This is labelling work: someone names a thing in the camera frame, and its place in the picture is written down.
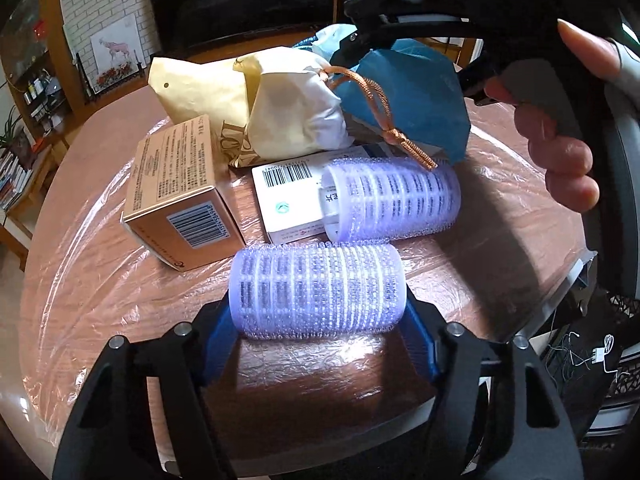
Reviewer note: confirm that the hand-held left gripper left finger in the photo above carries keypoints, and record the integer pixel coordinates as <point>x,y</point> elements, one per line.
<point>217,345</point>

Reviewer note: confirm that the framed deer picture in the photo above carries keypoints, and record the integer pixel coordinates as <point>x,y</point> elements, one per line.
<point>117,52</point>

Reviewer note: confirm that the white power strip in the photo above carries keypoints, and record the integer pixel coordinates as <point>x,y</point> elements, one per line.
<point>598,356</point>

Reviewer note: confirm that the clear plastic table cover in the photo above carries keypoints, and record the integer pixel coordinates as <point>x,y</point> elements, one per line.
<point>75,280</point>

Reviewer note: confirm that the blue plastic bag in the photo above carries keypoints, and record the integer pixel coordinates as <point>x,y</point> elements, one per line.
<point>420,100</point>

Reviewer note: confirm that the white plastic bag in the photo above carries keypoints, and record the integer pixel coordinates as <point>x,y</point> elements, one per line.
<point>325,42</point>

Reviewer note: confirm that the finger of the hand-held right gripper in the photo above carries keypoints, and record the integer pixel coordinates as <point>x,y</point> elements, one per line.
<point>367,37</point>

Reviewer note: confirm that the brown cardboard box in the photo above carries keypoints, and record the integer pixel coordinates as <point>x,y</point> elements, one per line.
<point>170,175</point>

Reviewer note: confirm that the white barcode box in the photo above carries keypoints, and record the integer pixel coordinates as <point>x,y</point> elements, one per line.
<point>287,205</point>

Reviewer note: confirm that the purple hair roller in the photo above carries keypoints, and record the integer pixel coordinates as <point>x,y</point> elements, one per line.
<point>315,292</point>
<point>400,197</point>

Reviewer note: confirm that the black television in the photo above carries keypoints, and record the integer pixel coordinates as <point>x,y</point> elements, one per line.
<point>240,0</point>

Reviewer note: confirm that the person's right hand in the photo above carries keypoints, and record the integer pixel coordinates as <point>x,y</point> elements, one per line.
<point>565,160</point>

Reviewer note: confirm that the wooden bookshelf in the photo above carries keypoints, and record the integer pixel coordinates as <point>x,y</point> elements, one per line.
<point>35,85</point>

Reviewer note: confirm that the yellow paper bag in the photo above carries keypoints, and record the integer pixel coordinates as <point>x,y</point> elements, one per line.
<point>200,90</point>

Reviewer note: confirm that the black mesh basket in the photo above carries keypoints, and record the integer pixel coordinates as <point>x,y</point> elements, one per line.
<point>625,310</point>

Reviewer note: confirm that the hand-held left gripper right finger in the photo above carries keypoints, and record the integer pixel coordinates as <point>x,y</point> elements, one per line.
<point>420,340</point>

